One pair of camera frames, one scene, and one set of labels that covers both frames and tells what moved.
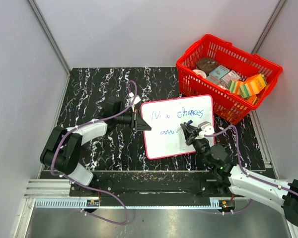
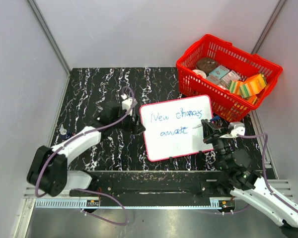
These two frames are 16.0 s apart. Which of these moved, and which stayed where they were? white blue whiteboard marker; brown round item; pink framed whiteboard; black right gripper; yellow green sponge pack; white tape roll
Moved: white blue whiteboard marker; black right gripper
Stayed: brown round item; white tape roll; pink framed whiteboard; yellow green sponge pack
